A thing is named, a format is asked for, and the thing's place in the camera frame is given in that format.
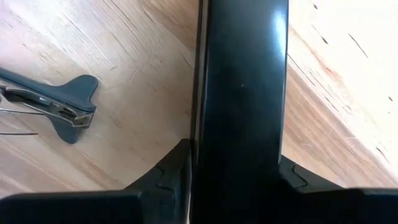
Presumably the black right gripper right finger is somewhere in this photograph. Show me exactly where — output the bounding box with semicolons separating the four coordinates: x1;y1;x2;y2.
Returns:
279;154;398;224

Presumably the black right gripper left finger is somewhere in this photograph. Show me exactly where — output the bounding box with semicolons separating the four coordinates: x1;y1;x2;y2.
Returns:
0;138;192;224

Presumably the gray staple remover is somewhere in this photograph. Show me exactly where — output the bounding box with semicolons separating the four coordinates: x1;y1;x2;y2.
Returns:
0;67;100;145

